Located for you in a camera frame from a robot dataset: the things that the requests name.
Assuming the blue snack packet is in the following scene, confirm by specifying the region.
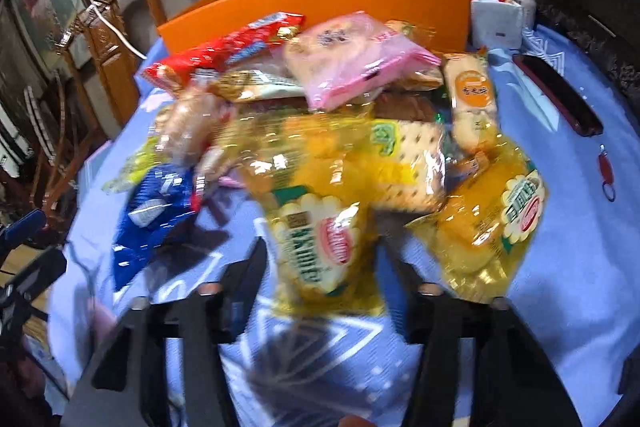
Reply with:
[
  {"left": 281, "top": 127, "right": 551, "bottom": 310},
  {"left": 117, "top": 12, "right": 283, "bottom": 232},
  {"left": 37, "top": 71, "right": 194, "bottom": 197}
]
[{"left": 112, "top": 164, "right": 196, "bottom": 293}]

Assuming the Weidan cracker pack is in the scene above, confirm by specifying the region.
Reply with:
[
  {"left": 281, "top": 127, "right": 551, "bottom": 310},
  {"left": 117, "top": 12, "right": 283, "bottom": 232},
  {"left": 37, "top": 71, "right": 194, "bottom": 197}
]
[{"left": 370, "top": 119, "right": 446, "bottom": 213}]

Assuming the clear rice cracker pack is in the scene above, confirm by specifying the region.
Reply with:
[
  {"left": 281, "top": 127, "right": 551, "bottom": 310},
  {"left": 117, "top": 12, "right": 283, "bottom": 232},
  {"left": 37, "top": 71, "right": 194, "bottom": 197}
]
[{"left": 155, "top": 84, "right": 236, "bottom": 167}]

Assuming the yellow large snack bag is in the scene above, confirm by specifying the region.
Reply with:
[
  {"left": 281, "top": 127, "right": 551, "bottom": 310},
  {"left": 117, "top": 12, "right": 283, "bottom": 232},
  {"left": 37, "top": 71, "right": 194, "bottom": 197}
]
[{"left": 217, "top": 112, "right": 383, "bottom": 317}]

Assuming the orange-label rice cracker pack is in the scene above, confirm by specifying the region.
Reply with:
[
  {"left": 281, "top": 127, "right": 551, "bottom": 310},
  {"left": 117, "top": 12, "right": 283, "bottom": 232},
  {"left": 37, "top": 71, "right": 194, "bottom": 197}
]
[{"left": 442, "top": 53, "right": 499, "bottom": 154}]

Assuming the white gold snack packet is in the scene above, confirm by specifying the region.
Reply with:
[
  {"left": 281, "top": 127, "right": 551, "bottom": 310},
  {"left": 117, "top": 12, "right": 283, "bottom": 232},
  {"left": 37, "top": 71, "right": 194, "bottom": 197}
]
[{"left": 208, "top": 69, "right": 305, "bottom": 103}]

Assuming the red snack packet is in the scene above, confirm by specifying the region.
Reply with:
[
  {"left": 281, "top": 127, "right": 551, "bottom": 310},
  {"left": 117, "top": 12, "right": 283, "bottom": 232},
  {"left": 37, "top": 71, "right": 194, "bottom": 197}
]
[{"left": 142, "top": 12, "right": 306, "bottom": 93}]

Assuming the pink snack bag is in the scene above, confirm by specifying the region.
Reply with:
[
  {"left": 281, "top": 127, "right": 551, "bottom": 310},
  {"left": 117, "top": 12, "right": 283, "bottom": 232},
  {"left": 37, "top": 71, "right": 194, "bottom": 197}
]
[{"left": 282, "top": 12, "right": 440, "bottom": 112}]

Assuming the brown bread clear pack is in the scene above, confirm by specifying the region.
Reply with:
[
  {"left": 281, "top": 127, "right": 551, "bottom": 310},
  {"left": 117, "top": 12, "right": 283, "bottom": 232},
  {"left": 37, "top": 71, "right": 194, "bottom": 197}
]
[{"left": 372, "top": 92, "right": 437, "bottom": 122}]

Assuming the blue patterned tablecloth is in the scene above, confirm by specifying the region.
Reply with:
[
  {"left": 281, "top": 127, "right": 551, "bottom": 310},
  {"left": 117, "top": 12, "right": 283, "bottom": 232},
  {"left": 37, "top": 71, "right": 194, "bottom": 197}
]
[{"left": 48, "top": 29, "right": 639, "bottom": 426}]

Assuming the yellow green snack packet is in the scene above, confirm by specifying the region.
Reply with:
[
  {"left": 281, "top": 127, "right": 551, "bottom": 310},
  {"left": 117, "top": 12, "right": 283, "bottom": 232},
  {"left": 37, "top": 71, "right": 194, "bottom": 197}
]
[{"left": 102, "top": 135, "right": 163, "bottom": 194}]

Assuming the dark red smartphone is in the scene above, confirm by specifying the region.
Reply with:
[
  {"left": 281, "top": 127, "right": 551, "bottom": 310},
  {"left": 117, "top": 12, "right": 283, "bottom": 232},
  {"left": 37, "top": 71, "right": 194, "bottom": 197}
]
[{"left": 513, "top": 54, "right": 603, "bottom": 138}]

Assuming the carved wooden chair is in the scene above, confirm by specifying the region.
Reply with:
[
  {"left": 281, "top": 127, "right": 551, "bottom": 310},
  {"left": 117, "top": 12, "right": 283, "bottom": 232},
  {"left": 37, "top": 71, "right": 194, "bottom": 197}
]
[{"left": 29, "top": 0, "right": 168, "bottom": 232}]

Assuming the white tissue pack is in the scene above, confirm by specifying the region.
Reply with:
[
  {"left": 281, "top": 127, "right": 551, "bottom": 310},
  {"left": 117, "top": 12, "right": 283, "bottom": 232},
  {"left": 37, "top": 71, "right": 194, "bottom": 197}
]
[{"left": 471, "top": 0, "right": 537, "bottom": 50}]

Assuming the red phone strap ring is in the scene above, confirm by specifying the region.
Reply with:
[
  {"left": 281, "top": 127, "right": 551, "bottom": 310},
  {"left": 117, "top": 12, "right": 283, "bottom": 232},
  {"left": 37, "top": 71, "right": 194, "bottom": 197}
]
[{"left": 598, "top": 144, "right": 618, "bottom": 204}]

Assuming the white charging cable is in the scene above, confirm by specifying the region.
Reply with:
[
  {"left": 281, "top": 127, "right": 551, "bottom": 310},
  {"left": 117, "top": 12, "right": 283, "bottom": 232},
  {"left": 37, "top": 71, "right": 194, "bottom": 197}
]
[{"left": 92, "top": 3, "right": 149, "bottom": 61}]

